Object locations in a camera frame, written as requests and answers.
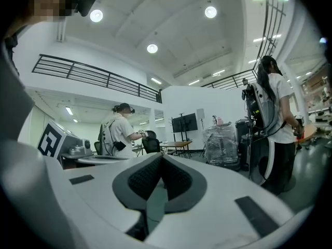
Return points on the white curved panel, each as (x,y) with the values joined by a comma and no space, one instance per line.
(269,159)

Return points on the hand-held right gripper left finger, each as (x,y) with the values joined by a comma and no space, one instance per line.
(90,191)

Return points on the black head-mounted camera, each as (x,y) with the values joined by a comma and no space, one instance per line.
(86,2)

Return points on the pink bottle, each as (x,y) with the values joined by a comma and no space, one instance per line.
(220,121)

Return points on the black monitor on stand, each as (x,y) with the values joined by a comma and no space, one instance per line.
(184,123)

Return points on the round ceiling light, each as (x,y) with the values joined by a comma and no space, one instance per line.
(210,12)
(96,15)
(152,48)

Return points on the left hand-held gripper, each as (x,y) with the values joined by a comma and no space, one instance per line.
(70,143)

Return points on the grey and black backpack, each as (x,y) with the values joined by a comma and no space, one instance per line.
(259,108)

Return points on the cluttered storage shelf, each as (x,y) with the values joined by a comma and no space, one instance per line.
(317,95)

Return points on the person's head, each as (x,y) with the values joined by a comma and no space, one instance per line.
(49,1)

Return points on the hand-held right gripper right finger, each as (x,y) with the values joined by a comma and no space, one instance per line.
(228,191)

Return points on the black bin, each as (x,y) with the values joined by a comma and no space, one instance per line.
(242,139)

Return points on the round wooden table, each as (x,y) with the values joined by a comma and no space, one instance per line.
(308,133)

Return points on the black balcony railing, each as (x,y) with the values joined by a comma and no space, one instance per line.
(230,80)
(98,78)

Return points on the white panel on stand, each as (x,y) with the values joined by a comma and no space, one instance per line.
(200,114)

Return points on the person's grey shirt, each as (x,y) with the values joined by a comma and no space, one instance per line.
(13,108)

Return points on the black office chair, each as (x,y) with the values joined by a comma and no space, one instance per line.
(151,144)

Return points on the plastic-wrapped pallet load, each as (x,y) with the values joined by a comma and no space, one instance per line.
(220,144)

